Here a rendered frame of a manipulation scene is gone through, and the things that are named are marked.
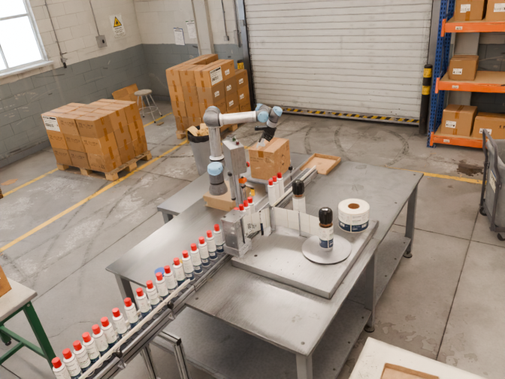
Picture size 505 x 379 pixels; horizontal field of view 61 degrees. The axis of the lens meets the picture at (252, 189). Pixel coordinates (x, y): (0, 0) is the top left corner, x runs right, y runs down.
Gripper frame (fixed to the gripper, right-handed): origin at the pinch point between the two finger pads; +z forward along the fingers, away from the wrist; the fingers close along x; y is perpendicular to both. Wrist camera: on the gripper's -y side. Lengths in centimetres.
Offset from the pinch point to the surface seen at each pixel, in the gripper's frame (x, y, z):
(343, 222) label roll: -55, 81, -10
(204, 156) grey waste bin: 157, -85, 141
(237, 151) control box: -64, -1, -24
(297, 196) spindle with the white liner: -50, 47, -7
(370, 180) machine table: 29, 92, -6
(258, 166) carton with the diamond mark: 11.5, 4.9, 25.2
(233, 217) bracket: -94, 19, 1
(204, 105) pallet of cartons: 276, -149, 140
